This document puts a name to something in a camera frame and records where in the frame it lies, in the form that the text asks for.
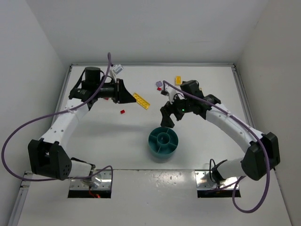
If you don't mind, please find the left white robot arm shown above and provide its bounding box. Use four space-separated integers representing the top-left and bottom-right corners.
28 65 136 180

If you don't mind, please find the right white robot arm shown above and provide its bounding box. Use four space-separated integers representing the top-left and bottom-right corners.
160 80 280 184

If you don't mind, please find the metal base plate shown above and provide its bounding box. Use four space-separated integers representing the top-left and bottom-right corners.
69 170 112 191
194 170 238 191

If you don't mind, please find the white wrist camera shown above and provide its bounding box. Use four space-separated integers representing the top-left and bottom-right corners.
110 65 124 81
161 84 177 104

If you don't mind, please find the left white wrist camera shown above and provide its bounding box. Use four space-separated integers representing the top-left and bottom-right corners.
110 65 124 81

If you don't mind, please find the small yellow lego brick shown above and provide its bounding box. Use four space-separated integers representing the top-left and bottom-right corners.
174 76 182 86

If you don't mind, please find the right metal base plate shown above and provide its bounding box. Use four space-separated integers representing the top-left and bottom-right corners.
194 170 238 191

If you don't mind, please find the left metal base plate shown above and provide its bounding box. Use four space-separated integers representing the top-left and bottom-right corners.
69 170 112 191

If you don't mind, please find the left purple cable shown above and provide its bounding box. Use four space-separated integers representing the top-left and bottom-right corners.
1 52 116 182

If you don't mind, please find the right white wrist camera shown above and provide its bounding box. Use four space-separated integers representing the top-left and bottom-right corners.
161 84 177 104

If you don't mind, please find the teal divided round container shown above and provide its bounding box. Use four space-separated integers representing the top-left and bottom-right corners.
148 127 179 160

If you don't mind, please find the lavender lego brick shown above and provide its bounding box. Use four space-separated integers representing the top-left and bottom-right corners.
156 81 163 88

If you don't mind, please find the long yellow lego plate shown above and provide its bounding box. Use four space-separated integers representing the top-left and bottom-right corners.
133 93 150 110

